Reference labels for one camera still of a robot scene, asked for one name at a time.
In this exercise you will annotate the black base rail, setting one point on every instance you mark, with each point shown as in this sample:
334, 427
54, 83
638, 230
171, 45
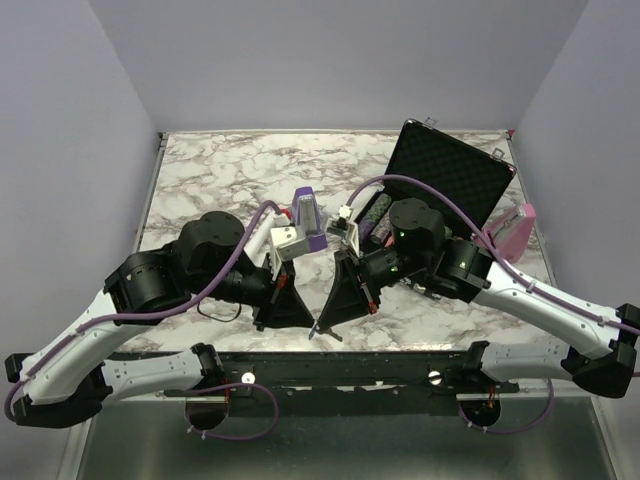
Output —
324, 384

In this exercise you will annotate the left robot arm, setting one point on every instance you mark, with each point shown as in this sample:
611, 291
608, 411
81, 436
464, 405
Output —
71, 379

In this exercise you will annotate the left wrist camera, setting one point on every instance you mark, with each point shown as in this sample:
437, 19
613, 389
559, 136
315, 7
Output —
286, 243

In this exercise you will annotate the purple green chip stack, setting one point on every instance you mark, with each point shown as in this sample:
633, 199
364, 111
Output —
373, 215

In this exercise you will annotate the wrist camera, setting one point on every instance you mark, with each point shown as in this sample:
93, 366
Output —
343, 226
286, 243

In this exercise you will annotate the pink metronome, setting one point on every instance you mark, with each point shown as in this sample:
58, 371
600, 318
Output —
510, 232

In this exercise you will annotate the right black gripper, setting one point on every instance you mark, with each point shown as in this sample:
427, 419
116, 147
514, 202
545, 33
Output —
346, 299

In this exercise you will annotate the purple metronome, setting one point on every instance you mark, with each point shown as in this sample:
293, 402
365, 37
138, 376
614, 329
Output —
307, 215

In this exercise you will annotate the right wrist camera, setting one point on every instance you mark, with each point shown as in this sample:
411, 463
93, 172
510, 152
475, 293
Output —
343, 226

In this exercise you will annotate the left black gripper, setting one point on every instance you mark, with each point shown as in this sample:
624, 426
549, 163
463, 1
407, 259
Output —
283, 305

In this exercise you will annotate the white microphone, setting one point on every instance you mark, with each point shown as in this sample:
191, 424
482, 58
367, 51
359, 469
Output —
260, 236

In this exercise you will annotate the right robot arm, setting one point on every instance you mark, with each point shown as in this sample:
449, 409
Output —
594, 346

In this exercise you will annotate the silver key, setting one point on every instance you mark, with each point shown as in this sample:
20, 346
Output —
317, 330

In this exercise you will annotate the black poker chip case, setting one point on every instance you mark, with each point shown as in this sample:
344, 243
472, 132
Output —
471, 178

